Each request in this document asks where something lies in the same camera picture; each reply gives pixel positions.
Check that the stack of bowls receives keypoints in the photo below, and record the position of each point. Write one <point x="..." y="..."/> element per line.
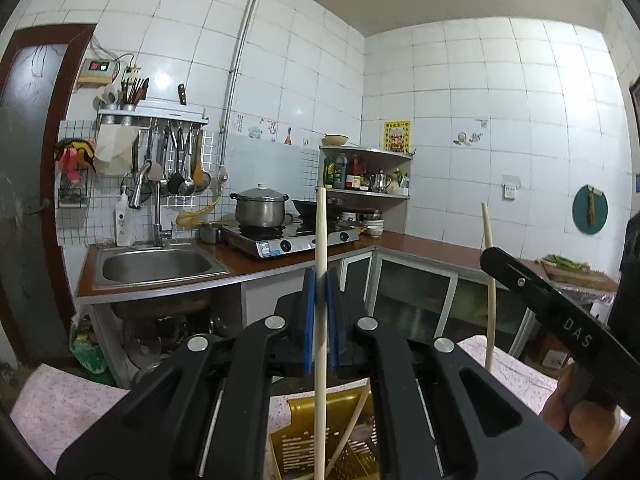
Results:
<point x="370" y="221"/>

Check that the white dish soap bottle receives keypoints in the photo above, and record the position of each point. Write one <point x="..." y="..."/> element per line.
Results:
<point x="123" y="222"/>

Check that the yellow wall poster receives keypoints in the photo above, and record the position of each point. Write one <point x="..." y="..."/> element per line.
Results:
<point x="396" y="136"/>

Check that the teal round hanging board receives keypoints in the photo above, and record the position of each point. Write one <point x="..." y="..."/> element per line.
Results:
<point x="582" y="220"/>

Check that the steel gas stove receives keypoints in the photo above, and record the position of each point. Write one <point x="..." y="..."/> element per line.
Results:
<point x="280" y="246"/>

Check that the green plastic bag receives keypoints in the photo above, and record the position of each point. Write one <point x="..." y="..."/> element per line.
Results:
<point x="89" y="352"/>

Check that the glass pot lid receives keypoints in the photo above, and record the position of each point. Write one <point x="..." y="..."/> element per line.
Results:
<point x="141" y="345"/>

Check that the green bottle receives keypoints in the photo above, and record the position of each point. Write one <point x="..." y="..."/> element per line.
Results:
<point x="329" y="171"/>

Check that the beige bowl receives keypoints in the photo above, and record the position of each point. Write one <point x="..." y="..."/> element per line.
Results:
<point x="336" y="139"/>

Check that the golden plastic utensil basket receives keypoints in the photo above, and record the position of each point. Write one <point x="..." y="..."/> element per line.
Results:
<point x="300" y="425"/>

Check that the steel kitchen faucet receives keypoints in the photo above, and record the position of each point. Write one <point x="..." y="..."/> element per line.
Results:
<point x="152" y="200"/>

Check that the steel hanging ladle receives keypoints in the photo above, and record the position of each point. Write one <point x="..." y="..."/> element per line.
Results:
<point x="186" y="180"/>

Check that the wall hung knife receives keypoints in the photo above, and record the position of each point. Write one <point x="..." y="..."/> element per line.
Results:
<point x="182" y="94"/>

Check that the chopstick holder with chopsticks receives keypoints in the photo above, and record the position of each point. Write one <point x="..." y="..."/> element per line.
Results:
<point x="131" y="94"/>

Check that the brown wooden door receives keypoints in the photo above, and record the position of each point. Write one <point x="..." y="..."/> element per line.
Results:
<point x="25" y="160"/>

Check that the fruit wall sticker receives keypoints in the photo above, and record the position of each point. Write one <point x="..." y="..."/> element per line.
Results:
<point x="468" y="137"/>

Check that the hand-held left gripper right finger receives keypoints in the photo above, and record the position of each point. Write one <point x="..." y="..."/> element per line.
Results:
<point x="334" y="330"/>

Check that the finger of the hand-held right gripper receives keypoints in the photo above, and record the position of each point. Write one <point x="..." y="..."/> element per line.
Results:
<point x="550" y="305"/>

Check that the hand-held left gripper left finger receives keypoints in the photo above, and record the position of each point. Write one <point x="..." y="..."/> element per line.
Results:
<point x="311" y="320"/>

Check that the red sauce bottle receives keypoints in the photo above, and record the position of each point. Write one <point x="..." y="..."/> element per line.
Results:
<point x="354" y="171"/>

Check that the small metal cup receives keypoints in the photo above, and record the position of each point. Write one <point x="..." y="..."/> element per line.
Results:
<point x="210" y="234"/>

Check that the beige electrical wall box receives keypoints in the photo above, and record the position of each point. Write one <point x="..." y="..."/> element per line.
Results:
<point x="95" y="71"/>

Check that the metal wall rack shelf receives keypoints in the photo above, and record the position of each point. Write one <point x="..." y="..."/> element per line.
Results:
<point x="155" y="112"/>

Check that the black hanging ladle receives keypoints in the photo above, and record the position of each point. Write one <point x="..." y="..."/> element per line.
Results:
<point x="174" y="177"/>

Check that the brown hanging ladle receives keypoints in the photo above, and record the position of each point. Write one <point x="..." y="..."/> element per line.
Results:
<point x="201" y="170"/>

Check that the white corner shelf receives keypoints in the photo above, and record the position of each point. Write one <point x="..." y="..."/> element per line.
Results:
<point x="370" y="194"/>

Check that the wooden chopstick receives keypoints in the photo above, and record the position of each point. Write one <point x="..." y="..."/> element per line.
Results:
<point x="491" y="310"/>
<point x="320" y="240"/>
<point x="350" y="430"/>

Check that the steel cooking pot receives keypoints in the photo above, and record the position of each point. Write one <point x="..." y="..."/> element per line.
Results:
<point x="261" y="210"/>

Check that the person's right hand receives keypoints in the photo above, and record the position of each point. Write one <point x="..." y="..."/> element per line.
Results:
<point x="590" y="425"/>

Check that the black wok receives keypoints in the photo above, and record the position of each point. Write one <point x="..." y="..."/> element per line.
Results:
<point x="317" y="208"/>

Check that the stainless steel sink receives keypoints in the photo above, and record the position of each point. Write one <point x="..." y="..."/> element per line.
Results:
<point x="155" y="265"/>

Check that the pink patterned cloth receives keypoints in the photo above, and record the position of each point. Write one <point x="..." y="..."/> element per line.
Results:
<point x="65" y="400"/>

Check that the grey wall pipe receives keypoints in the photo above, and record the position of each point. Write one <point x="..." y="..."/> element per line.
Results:
<point x="235" y="65"/>

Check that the pale blue backsplash panel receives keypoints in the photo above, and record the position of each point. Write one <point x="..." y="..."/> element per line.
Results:
<point x="265" y="160"/>

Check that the white hanging towel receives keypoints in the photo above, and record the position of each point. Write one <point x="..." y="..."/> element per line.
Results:
<point x="115" y="146"/>

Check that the wooden cutting board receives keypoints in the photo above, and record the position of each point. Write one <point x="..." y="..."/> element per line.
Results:
<point x="585" y="276"/>

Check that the colourful hanging bag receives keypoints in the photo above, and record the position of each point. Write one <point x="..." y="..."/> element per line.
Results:
<point x="75" y="152"/>

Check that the green vegetables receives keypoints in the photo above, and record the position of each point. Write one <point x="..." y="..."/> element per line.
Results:
<point x="562" y="261"/>

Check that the dark sauce bottle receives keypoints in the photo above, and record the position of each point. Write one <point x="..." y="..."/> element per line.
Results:
<point x="340" y="170"/>

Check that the steel kettle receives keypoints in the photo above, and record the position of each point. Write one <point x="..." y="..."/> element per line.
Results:
<point x="381" y="181"/>

